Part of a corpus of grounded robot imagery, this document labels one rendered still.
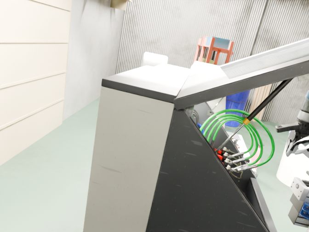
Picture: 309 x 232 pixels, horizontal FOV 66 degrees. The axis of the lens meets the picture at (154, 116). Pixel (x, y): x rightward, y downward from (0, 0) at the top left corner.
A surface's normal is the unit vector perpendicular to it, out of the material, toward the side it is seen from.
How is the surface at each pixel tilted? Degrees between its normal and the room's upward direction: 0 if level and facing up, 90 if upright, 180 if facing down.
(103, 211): 90
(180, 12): 90
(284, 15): 90
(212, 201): 90
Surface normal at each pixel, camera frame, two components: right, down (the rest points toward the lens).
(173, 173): -0.20, 0.27
